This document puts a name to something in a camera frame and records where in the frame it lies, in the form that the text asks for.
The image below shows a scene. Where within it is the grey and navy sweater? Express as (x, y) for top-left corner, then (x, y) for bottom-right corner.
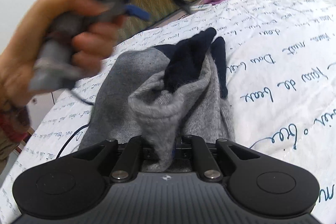
(80, 28), (235, 172)

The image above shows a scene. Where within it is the person's left hand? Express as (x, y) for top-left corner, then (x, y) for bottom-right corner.
(1, 0), (125, 110)

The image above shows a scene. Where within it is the white remote control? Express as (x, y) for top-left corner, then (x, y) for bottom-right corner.
(190, 4), (213, 14)

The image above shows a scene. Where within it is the white bedsheet with script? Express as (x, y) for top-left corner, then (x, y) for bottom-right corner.
(0, 0), (336, 224)

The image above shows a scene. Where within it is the black cable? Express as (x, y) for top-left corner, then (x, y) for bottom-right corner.
(56, 87), (95, 159)

